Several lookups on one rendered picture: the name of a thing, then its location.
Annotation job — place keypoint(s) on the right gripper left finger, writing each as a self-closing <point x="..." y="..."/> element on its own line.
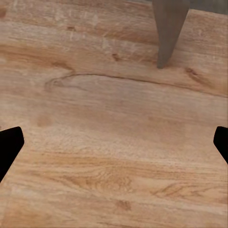
<point x="11" y="142"/>

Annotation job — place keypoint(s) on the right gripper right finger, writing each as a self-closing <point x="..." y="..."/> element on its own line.
<point x="221" y="141"/>

